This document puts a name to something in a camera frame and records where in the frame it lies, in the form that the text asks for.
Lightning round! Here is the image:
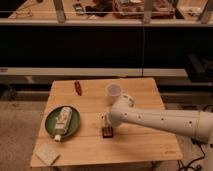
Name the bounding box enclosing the green round plate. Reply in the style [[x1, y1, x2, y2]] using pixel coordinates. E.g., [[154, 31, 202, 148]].
[[45, 106, 80, 138]]

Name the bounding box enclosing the white bottle on plate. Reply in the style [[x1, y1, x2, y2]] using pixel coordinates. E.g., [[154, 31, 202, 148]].
[[54, 107, 72, 142]]

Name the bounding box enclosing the small red chili object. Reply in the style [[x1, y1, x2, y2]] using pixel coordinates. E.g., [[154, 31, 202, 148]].
[[74, 81, 82, 96]]

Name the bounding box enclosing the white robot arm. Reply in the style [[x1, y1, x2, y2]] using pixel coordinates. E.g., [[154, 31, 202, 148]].
[[104, 94, 213, 171]]

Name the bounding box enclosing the grey metal shelf rail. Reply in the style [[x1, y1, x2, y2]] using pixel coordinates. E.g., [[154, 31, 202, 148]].
[[0, 67, 187, 77]]

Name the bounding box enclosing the black floor cable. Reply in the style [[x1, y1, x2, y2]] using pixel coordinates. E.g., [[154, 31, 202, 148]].
[[177, 139, 208, 171]]

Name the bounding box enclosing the white square sponge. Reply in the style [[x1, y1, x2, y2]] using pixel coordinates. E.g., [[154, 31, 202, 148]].
[[35, 144, 60, 166]]

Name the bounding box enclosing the translucent white cup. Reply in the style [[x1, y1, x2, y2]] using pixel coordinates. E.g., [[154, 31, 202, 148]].
[[106, 83, 122, 105]]

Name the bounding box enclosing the red tray on shelf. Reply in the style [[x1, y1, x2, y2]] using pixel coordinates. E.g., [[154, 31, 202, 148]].
[[112, 0, 175, 18]]

